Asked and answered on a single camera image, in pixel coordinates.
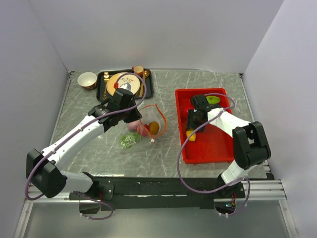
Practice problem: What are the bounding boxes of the green apple slice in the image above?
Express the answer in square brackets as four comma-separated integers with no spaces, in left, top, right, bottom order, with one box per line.
[206,96,221,105]

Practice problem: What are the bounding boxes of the pink red peach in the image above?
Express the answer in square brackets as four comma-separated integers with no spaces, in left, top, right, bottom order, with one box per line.
[128,120,141,131]

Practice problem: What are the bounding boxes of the clear zip bag orange zipper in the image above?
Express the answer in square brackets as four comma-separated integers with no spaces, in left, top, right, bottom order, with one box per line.
[121,104,167,149]

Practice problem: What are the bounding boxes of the green grape bunch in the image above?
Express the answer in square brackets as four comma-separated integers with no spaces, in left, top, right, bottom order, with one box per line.
[120,132,141,148]

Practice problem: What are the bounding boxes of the yellow brown mango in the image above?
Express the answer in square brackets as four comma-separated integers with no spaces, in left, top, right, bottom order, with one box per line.
[148,121,160,135]

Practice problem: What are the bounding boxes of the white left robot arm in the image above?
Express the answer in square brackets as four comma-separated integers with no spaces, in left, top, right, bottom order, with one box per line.
[26,88,141,199]

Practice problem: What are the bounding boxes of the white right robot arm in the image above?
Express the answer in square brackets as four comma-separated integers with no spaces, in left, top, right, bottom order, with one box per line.
[186,94,271,197]

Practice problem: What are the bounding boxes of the orange cream plate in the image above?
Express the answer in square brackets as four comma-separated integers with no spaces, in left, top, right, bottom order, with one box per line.
[106,72,141,96]

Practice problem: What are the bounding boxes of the gold fork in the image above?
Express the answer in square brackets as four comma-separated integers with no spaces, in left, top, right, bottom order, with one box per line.
[103,72,109,101]

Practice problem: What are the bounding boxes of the black serving tray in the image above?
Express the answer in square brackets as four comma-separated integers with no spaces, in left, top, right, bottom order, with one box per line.
[96,69,154,102]

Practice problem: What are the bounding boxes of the red plastic tray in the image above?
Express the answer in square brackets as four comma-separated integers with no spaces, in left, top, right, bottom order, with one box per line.
[175,88,233,164]

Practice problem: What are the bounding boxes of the small orange cup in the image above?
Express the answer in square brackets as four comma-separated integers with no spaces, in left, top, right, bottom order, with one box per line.
[132,65,144,77]

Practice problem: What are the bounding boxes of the gold spoon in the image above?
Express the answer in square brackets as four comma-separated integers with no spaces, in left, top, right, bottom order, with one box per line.
[139,69,150,98]

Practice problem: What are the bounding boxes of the white orange bowl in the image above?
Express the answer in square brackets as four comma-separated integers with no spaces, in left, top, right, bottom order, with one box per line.
[77,72,97,91]

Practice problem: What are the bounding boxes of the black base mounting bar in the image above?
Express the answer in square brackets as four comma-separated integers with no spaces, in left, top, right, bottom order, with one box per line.
[69,177,245,215]

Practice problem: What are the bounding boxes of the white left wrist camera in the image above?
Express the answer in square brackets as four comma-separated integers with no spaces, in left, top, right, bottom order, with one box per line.
[113,82,132,92]

